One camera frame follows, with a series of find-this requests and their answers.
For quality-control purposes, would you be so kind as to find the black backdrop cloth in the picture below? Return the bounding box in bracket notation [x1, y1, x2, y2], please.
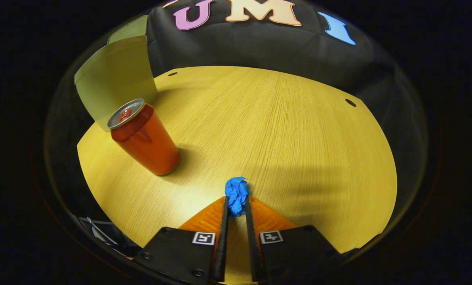
[46, 0, 428, 246]

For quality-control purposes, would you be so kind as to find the red pop can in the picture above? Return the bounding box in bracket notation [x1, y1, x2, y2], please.
[107, 98, 180, 176]

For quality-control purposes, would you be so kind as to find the blue paper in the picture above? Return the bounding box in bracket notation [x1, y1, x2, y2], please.
[225, 177, 250, 217]

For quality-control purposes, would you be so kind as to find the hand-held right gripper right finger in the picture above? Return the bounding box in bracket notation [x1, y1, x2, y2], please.
[244, 195, 342, 283]

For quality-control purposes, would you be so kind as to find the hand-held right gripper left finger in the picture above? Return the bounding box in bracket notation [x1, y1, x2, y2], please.
[134, 196, 230, 285]

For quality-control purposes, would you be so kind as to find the light green desktop garbage bin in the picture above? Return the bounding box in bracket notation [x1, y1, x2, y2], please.
[74, 15, 158, 132]

